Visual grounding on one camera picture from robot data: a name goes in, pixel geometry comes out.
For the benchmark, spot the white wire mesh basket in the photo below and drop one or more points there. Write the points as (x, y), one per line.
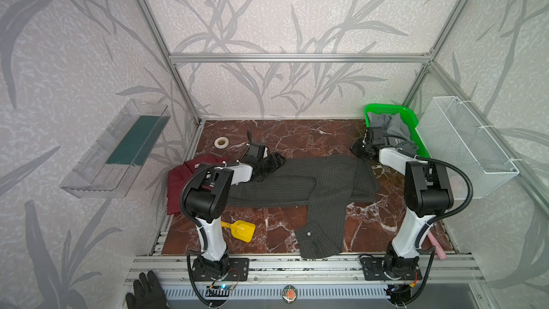
(450, 132)

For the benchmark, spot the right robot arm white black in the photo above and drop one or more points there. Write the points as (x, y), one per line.
(428, 196)

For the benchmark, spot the round red sticker badge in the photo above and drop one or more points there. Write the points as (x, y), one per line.
(289, 294)

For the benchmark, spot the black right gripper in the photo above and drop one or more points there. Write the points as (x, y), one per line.
(364, 146)

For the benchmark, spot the clear plastic wall tray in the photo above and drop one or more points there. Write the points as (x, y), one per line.
(113, 162)

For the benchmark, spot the light grey shirt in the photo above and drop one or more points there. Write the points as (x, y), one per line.
(396, 132)

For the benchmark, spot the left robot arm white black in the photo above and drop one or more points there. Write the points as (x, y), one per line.
(204, 198)

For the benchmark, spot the maroon folded shirt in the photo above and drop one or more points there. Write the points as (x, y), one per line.
(178, 177)

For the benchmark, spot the yellow toy shovel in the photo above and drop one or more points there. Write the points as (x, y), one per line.
(241, 230)

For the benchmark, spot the black glove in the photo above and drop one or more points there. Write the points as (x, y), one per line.
(147, 293)

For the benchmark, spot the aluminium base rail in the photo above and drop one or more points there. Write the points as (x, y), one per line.
(337, 277)

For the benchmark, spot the white tape roll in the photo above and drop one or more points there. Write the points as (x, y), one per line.
(221, 143)

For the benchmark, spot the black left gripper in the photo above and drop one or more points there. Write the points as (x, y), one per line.
(266, 162)

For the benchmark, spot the dark grey striped shirt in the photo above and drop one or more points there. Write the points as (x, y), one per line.
(325, 185)

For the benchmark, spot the purple pink toy tool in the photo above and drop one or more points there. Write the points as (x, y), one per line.
(438, 248)

